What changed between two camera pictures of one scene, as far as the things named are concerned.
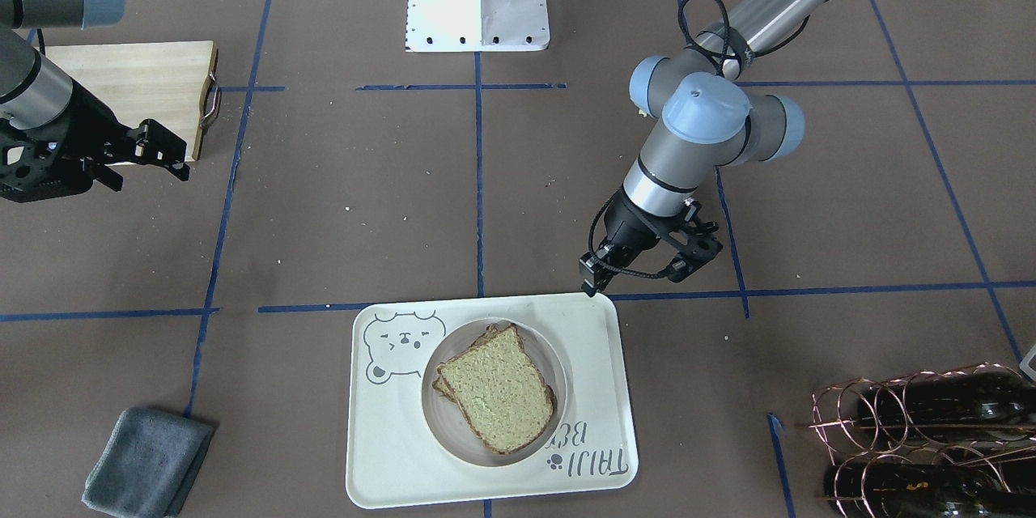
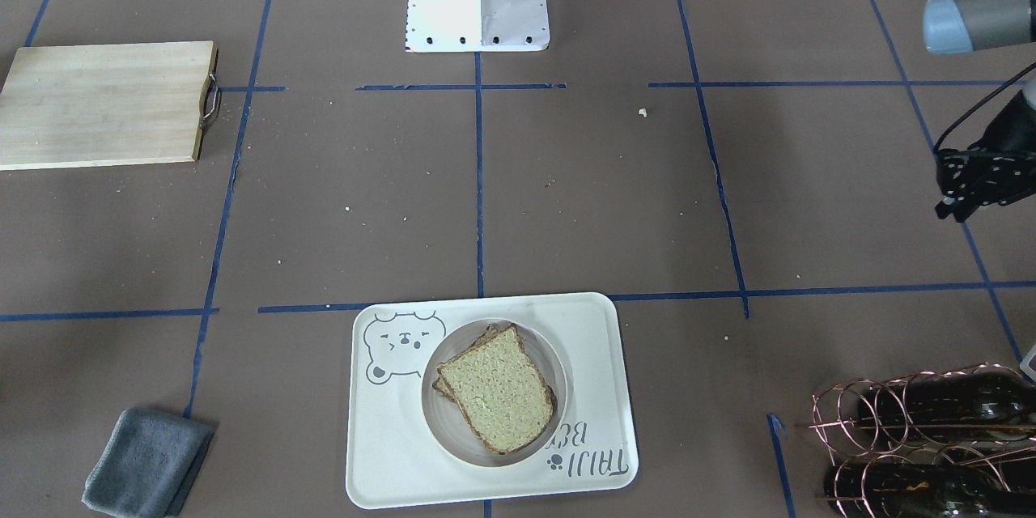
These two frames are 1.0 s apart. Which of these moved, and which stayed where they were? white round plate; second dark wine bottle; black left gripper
Moved: black left gripper
Stayed: white round plate; second dark wine bottle
